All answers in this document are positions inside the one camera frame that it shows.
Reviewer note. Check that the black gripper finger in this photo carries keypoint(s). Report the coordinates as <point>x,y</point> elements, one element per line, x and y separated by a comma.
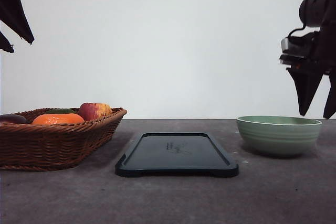
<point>5,44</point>
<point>12,14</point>

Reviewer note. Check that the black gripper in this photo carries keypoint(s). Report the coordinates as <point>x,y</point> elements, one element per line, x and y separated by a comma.
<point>294,60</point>

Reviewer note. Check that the green ceramic bowl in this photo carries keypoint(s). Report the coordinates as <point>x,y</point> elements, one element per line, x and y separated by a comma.
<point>279,136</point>

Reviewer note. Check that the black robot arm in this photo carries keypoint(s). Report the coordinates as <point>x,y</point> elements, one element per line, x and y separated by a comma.
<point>307,77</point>

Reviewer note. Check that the brown wicker basket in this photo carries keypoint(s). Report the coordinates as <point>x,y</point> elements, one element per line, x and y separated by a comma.
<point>54,147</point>

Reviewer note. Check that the dark purple eggplant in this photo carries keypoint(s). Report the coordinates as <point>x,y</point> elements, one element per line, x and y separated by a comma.
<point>14,118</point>

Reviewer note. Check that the dark green fruit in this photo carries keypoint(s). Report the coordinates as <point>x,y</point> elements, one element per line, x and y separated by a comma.
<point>69,111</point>

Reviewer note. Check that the orange tangerine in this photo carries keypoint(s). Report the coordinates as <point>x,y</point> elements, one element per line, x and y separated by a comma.
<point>65,118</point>

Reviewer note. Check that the red yellow apple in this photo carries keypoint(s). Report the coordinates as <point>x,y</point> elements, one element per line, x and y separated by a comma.
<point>94,111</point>

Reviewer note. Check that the dark rectangular tray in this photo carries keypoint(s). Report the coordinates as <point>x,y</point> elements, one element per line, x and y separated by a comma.
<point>175,154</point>

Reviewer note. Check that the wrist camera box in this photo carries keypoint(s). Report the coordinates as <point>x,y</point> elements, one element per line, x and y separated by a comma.
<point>306,45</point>

